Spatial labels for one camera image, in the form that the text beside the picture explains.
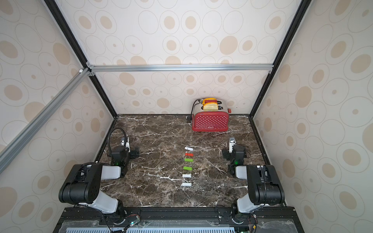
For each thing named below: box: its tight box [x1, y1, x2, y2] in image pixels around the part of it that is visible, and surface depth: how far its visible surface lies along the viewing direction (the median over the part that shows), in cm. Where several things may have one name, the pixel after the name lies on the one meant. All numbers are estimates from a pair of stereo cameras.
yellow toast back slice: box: [202, 98, 219, 107], surface depth 100 cm
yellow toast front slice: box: [203, 101, 219, 111], surface depth 99 cm
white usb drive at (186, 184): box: [180, 182, 192, 187], surface depth 86 cm
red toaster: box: [191, 98, 232, 133], surface depth 102 cm
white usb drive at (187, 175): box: [182, 173, 192, 178], surface depth 89 cm
